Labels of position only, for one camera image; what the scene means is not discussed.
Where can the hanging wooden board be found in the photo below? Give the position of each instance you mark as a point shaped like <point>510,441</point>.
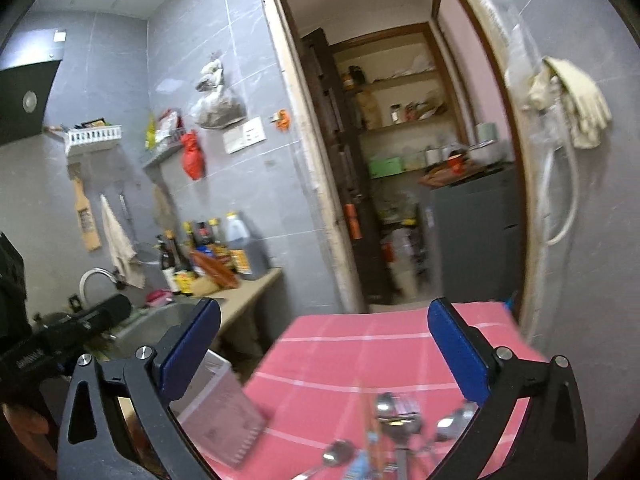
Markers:
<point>86,215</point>

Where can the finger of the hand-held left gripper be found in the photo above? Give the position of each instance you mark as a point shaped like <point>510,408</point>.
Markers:
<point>105,310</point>

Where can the pink sponge cloth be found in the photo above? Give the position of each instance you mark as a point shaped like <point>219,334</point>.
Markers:
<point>159,297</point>

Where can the chrome faucet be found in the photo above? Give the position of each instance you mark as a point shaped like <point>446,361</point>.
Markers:
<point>90,275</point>

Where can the dark glass bottle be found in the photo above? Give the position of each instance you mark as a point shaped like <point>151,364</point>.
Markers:
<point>170,260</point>

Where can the white plastic bag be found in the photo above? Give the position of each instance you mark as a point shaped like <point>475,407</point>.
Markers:
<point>405,260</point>

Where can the metal pot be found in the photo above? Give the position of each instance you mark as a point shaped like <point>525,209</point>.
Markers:
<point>487,152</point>

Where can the hanging metal utensil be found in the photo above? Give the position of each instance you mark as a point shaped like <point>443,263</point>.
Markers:
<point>124,207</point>

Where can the orange bottle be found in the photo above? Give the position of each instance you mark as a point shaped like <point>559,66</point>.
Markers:
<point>354,220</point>

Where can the steel sink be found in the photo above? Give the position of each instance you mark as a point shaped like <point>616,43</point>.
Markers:
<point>160,320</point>

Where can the large oil jug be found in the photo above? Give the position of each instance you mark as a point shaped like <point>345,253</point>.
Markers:
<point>247,255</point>

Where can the orange snack packet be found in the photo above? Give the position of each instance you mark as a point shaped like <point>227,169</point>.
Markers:
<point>215,270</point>

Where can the wooden door frame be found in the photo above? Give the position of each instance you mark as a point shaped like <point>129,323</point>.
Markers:
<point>300,160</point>

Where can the red plastic bag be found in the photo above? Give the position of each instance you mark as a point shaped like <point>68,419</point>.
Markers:
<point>192,157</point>

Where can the hanging clear plastic bags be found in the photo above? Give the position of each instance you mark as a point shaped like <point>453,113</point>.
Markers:
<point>217,107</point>

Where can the cream rubber gloves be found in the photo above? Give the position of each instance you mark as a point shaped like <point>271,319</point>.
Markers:
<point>580,105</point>

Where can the black range hood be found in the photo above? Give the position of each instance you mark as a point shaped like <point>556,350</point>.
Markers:
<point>25,100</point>

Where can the yellow packet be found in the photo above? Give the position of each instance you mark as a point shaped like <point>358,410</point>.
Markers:
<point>151,132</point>

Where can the beige kitchen counter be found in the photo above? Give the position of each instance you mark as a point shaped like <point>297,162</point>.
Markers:
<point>245,292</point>

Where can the pink checked cloth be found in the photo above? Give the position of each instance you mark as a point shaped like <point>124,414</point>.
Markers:
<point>350,360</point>

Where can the green box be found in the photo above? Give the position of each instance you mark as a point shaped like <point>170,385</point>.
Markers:
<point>385,167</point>

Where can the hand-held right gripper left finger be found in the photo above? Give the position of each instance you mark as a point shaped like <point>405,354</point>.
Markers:
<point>192,345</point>

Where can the white wall socket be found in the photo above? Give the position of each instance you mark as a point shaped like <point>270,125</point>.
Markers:
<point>245,135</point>

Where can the hanging beige towel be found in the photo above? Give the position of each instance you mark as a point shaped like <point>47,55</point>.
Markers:
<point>117,240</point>

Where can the metal wall shelf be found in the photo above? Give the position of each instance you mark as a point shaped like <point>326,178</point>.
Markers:
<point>162,155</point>

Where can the small metal spoon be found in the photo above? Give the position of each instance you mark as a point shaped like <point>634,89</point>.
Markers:
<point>340,452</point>

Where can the person's left hand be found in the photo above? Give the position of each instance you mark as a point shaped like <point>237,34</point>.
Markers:
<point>25,422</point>

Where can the red and white packet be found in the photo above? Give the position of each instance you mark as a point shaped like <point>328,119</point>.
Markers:
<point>167,127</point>

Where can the printed packaging box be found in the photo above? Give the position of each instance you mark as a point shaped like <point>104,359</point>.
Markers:
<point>225,420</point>

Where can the wooden shelf unit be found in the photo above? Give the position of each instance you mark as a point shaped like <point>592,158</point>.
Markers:
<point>400,126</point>

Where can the red cup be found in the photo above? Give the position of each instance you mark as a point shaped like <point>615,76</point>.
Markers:
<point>454,162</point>

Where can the white wall rack basket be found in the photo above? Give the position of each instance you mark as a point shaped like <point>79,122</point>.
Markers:
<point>92,136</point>

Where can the metal peeler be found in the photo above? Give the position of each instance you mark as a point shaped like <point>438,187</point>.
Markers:
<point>410,417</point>

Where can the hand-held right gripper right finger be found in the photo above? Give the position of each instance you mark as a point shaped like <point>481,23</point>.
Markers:
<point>457,355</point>

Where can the dark wooden door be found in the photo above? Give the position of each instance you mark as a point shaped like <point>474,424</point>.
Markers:
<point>345,175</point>

